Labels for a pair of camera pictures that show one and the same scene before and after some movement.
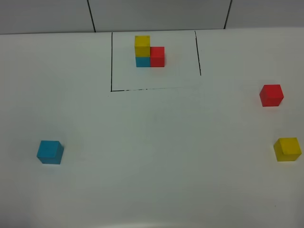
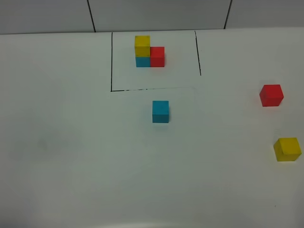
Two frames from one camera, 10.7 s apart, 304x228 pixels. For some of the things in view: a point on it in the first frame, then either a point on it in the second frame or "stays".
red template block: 157,56 stays
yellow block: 287,149 stays
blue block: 50,152 → 160,111
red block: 271,95 stays
